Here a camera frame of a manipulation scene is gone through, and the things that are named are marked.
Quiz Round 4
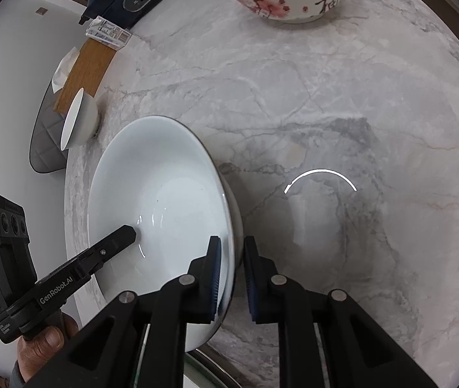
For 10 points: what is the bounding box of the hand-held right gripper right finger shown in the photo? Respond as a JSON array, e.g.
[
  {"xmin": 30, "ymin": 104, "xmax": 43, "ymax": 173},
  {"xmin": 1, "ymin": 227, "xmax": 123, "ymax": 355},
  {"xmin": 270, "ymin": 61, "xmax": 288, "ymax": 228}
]
[{"xmin": 243, "ymin": 235, "xmax": 440, "ymax": 388}]

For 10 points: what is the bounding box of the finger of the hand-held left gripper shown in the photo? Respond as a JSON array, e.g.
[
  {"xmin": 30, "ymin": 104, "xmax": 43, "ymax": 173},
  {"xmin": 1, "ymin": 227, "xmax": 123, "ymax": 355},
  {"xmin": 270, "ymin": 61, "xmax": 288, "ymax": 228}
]
[{"xmin": 72, "ymin": 225, "xmax": 138, "ymax": 276}]

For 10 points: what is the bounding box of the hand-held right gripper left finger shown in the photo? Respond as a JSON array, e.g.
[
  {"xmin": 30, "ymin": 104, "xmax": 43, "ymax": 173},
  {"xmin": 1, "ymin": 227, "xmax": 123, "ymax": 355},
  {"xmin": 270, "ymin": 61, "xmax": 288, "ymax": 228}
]
[{"xmin": 25, "ymin": 235, "xmax": 224, "ymax": 388}]

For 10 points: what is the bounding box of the large white bowl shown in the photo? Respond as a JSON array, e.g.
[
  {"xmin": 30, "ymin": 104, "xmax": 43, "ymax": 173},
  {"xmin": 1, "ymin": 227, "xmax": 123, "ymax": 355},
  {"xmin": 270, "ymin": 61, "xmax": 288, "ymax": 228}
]
[{"xmin": 87, "ymin": 115, "xmax": 244, "ymax": 352}]

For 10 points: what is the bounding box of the grey rimmed plate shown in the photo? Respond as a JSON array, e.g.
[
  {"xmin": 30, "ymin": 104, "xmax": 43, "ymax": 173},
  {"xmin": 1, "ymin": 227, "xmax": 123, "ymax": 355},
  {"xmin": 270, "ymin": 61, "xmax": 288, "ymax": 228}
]
[{"xmin": 181, "ymin": 348, "xmax": 238, "ymax": 388}]

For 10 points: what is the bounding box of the small white bowl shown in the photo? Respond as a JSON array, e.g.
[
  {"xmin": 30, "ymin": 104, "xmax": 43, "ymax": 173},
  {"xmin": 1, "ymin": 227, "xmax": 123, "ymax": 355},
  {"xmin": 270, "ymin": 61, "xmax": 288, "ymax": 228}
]
[{"xmin": 60, "ymin": 88, "xmax": 101, "ymax": 151}]

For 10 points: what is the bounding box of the person's left hand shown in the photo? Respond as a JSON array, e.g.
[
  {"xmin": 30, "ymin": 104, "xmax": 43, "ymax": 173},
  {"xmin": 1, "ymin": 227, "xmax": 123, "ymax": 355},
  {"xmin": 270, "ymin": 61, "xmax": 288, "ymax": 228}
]
[{"xmin": 16, "ymin": 312, "xmax": 80, "ymax": 381}]

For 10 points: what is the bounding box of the grey quilted chair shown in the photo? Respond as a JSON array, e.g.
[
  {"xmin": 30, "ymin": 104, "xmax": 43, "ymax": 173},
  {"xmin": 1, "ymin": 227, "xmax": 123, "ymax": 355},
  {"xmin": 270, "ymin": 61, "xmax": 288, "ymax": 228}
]
[{"xmin": 29, "ymin": 77, "xmax": 70, "ymax": 174}]

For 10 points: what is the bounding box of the wooden tissue box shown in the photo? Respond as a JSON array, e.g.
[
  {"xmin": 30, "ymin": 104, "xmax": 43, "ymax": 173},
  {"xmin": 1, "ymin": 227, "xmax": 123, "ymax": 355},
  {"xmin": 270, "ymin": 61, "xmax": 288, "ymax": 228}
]
[{"xmin": 53, "ymin": 37, "xmax": 118, "ymax": 114}]

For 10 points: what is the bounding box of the white tissue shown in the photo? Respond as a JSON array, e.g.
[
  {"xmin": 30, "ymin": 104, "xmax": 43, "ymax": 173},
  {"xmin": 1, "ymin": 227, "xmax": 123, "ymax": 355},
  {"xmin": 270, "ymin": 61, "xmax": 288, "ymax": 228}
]
[{"xmin": 51, "ymin": 46, "xmax": 80, "ymax": 93}]

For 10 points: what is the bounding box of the small drink carton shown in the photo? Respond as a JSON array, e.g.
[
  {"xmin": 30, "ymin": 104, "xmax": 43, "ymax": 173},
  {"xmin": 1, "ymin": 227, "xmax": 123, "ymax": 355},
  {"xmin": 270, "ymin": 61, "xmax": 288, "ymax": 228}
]
[{"xmin": 85, "ymin": 16, "xmax": 132, "ymax": 51}]

